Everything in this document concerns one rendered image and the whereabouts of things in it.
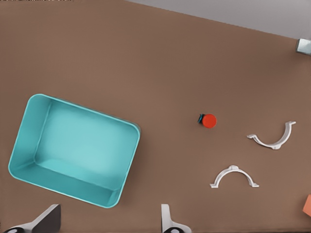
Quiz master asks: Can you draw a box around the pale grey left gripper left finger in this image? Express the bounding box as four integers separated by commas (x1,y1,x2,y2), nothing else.
1,204,62,233

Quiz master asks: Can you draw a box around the blue storage box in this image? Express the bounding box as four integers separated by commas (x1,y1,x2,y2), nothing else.
7,93,141,209

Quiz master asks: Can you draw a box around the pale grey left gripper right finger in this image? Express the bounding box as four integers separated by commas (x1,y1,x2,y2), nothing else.
161,203,192,233

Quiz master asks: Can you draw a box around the white curved pipe clamp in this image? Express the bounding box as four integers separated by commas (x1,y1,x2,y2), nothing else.
209,165,260,189
246,120,297,150

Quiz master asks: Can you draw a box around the red button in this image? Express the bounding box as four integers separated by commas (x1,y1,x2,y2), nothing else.
197,113,218,129

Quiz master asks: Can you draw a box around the orange block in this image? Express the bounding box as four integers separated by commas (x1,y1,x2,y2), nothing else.
302,194,311,218

